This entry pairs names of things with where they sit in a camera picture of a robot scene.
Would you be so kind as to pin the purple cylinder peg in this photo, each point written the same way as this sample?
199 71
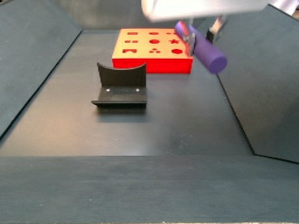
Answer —
207 53

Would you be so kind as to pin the black curved cradle stand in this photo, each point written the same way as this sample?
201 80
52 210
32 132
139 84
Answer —
122 86

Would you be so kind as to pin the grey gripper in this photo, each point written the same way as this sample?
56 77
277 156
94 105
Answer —
165 10

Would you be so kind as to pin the red shape-sorting block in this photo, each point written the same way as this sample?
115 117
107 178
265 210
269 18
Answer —
155 47

